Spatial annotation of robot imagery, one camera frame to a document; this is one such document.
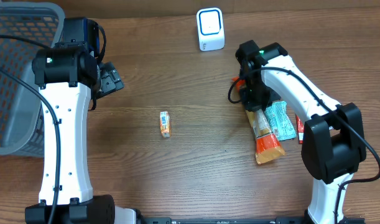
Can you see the red and tan cracker package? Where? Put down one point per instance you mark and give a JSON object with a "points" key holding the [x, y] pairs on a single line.
{"points": [[268, 148]]}

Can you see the grey plastic shopping basket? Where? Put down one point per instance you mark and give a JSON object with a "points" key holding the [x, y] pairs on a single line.
{"points": [[21, 116]]}

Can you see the white barcode scanner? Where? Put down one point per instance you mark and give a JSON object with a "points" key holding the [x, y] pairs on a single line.
{"points": [[210, 27]]}

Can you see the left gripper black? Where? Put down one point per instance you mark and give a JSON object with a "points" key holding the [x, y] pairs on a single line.
{"points": [[110, 81]]}

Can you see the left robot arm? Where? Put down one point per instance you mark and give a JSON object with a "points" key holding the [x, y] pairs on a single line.
{"points": [[71, 77]]}

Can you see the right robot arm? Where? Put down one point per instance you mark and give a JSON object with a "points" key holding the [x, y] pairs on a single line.
{"points": [[333, 142]]}

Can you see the red snack stick package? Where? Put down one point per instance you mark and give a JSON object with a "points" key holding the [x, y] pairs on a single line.
{"points": [[300, 129]]}

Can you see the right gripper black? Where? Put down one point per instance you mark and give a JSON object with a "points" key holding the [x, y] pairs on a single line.
{"points": [[257, 104]]}

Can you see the light blue tissue pack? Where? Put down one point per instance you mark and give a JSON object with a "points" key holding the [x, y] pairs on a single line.
{"points": [[279, 121]]}

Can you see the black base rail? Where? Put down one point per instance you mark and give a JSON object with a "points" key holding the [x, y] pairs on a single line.
{"points": [[278, 220]]}

